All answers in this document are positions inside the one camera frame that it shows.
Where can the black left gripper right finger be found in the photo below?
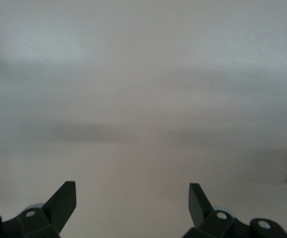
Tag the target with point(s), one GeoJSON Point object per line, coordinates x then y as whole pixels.
{"type": "Point", "coordinates": [200, 208]}

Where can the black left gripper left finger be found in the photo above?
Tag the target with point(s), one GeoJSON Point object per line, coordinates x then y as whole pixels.
{"type": "Point", "coordinates": [56, 208]}

